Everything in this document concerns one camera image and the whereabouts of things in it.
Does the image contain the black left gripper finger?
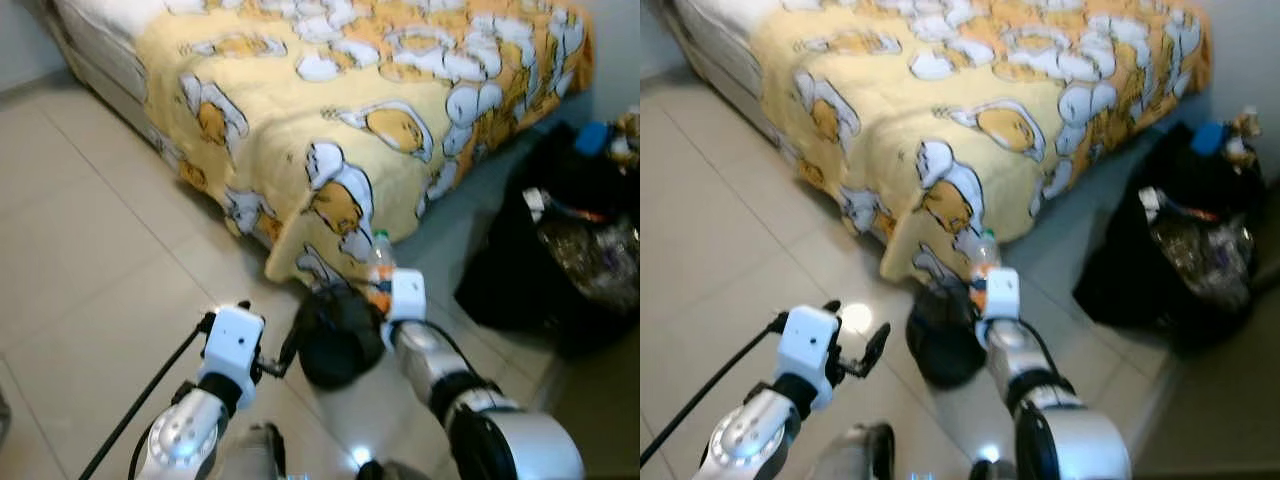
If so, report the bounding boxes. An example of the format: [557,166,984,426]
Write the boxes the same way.
[862,321,892,374]
[277,320,302,375]

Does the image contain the clear bottle with orange label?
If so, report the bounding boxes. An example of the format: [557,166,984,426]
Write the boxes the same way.
[967,227,1002,313]
[366,229,399,317]

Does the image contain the small black bag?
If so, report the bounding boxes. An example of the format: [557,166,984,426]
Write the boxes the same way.
[904,284,992,392]
[289,284,388,392]

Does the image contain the robot left leg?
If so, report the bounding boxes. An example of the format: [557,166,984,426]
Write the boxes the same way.
[213,423,288,480]
[808,420,898,480]

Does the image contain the large black bag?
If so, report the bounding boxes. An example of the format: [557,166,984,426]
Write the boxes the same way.
[454,120,641,353]
[1071,120,1267,353]

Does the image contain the yellow cartoon egg blanket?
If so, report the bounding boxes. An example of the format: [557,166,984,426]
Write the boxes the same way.
[748,0,1214,292]
[132,0,597,292]

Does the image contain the clear plastic bag of bottles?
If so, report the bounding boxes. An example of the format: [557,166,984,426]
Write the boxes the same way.
[538,212,641,313]
[1148,208,1257,309]

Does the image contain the brown plush toy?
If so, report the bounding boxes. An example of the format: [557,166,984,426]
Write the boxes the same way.
[1230,104,1264,168]
[611,108,641,168]

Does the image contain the blue object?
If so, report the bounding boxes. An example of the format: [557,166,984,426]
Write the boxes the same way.
[574,120,614,158]
[1189,119,1230,158]

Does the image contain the white bed mattress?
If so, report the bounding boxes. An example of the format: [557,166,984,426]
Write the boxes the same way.
[50,0,153,103]
[674,0,769,103]

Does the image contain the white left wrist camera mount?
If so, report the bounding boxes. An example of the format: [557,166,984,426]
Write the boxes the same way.
[774,304,842,412]
[199,304,267,412]

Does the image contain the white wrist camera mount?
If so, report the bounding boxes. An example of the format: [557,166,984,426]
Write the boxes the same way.
[387,268,429,324]
[984,267,1022,324]
[774,304,842,412]
[199,304,267,412]

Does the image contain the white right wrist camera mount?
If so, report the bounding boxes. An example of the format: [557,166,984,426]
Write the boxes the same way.
[984,267,1022,324]
[387,268,429,324]

